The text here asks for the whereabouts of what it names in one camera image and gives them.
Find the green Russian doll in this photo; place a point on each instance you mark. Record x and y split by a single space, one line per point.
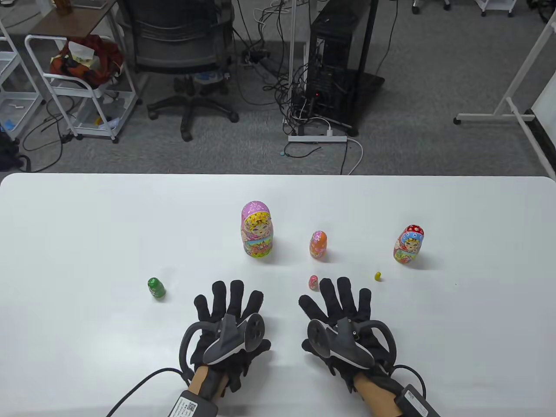
156 289

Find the orange Russian doll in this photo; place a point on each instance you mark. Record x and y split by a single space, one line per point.
318 245

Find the white pole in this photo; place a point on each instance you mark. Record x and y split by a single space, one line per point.
292 65

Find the red Russian doll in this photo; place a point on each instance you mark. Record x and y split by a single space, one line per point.
408 245

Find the red cloth bundle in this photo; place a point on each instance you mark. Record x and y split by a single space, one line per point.
104 54

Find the black office chair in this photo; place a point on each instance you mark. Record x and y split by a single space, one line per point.
173 39

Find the person's left forearm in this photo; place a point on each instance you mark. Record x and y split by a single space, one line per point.
200 380

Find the wooden side table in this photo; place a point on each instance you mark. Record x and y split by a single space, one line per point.
74 21

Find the white shelf cart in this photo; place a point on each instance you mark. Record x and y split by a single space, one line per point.
17 102

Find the large pink Russian doll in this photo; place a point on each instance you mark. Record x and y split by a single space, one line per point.
257 230

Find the white cart base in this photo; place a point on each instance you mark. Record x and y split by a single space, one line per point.
495 5

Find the person's right forearm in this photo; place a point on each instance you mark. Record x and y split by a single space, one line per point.
373 397

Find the person's left hand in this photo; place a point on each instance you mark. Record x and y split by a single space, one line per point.
230 299

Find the black left wrist sensor box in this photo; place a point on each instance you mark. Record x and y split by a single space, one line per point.
191 406

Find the black wrist sensor box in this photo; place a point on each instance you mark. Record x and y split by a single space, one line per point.
415 404
191 406

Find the white stand frame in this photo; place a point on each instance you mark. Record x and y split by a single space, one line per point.
491 116

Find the white power strip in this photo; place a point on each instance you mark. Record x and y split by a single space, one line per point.
317 138

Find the grey right hand controller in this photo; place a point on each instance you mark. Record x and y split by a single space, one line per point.
347 343

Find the black bag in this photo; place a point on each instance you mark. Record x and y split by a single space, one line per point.
6 152

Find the small pink Russian doll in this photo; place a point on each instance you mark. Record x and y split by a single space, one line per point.
313 282

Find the brown jar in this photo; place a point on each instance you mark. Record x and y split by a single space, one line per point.
64 5

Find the white crumpled paper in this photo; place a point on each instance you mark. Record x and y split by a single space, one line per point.
80 50

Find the black right wrist sensor box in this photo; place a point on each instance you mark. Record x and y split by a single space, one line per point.
415 404

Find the grey left hand controller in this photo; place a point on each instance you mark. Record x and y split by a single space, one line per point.
226 343

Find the black computer tower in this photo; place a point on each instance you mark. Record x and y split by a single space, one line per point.
334 43
369 82

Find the white board panel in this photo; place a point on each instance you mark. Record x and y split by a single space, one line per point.
548 113

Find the black chair base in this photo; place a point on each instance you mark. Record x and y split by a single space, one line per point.
416 8

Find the person's right hand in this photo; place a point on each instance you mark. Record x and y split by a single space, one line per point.
336 299

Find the grey hand controller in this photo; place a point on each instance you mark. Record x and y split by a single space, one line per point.
226 343
347 343

